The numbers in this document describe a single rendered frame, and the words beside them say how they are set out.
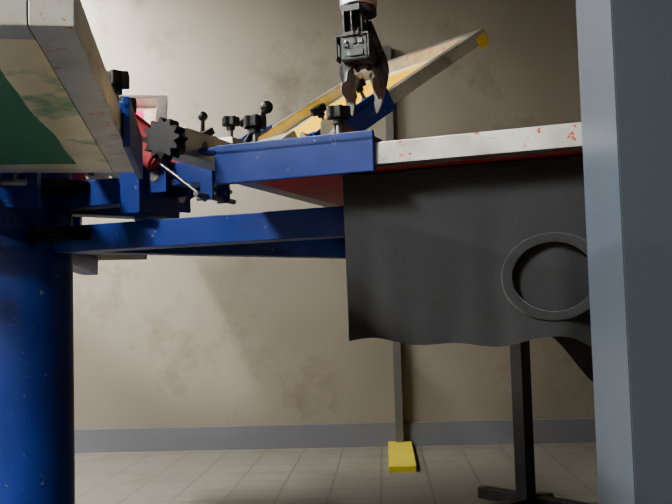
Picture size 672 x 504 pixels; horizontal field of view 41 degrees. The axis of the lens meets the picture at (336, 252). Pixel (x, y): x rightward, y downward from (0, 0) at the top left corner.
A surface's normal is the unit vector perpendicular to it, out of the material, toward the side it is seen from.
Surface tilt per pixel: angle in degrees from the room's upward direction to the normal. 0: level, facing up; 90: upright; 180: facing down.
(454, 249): 95
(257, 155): 90
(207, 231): 90
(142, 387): 90
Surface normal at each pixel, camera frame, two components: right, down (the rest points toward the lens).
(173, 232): -0.36, -0.05
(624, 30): -0.05, -0.07
